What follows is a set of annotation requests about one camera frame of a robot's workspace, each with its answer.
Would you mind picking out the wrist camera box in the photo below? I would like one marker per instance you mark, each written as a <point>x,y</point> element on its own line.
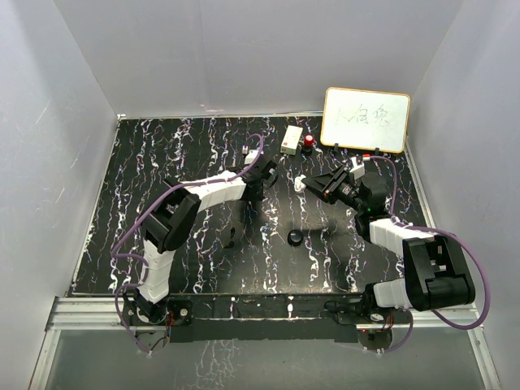
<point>249,155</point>
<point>357,170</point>

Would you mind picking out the red capped small bottle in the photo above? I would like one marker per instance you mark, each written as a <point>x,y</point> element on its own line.
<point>308,144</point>

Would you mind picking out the yellow framed whiteboard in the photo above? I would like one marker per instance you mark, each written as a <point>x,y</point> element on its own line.
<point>365,120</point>

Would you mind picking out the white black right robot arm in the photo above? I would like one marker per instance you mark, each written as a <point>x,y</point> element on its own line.
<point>436,274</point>

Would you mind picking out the black round earbud case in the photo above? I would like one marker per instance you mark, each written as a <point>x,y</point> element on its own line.
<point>295,238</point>

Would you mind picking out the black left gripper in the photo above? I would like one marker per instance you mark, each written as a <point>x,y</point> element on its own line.
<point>257,198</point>

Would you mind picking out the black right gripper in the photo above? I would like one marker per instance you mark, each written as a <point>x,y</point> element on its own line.
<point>324,182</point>

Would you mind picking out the green white cardboard box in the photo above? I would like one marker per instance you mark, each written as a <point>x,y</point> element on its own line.
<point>291,140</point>

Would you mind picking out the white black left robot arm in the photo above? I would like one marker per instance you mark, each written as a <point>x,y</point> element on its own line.
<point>170,223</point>

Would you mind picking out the white earbud charging case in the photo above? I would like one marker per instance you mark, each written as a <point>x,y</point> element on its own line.
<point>299,185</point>

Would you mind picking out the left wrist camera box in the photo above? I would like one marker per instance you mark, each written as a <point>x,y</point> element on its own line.
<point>249,155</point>

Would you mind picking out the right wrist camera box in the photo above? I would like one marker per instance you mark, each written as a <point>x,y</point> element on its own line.
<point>357,170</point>

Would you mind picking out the aluminium frame rail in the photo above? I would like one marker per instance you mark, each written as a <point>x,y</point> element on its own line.
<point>255,342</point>

